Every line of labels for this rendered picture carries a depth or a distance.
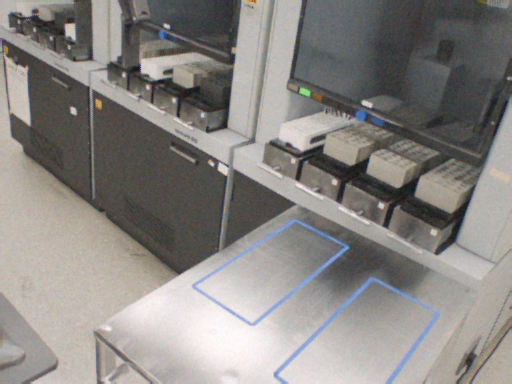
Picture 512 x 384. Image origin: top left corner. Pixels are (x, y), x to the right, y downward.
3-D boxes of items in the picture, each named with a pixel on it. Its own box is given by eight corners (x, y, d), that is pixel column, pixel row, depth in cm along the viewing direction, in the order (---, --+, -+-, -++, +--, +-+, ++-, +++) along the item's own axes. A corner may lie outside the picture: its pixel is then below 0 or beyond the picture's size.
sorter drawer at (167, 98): (273, 80, 240) (276, 61, 236) (296, 90, 232) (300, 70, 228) (143, 107, 191) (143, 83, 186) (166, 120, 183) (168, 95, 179)
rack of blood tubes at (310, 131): (332, 124, 182) (336, 107, 179) (356, 135, 176) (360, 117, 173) (276, 142, 162) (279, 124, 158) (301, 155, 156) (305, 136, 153)
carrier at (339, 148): (358, 166, 150) (363, 147, 147) (354, 167, 149) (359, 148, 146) (326, 151, 157) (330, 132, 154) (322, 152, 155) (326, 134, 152)
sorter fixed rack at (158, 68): (198, 66, 220) (199, 52, 217) (214, 73, 215) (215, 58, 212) (140, 75, 200) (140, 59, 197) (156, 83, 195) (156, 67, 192)
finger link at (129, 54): (137, 20, 81) (140, 21, 81) (136, 64, 85) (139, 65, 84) (121, 21, 79) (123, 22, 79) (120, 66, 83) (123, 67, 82)
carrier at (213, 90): (225, 103, 181) (227, 86, 178) (221, 104, 179) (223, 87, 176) (203, 93, 187) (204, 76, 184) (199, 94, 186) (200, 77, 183)
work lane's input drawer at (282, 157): (375, 122, 210) (381, 101, 205) (406, 134, 202) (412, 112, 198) (251, 166, 160) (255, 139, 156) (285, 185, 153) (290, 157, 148)
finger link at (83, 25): (76, 2, 86) (73, 1, 87) (77, 45, 90) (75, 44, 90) (92, 2, 88) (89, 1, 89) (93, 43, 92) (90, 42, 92)
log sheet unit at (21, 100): (9, 113, 287) (2, 48, 269) (33, 131, 272) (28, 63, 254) (5, 114, 285) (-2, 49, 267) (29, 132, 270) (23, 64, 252)
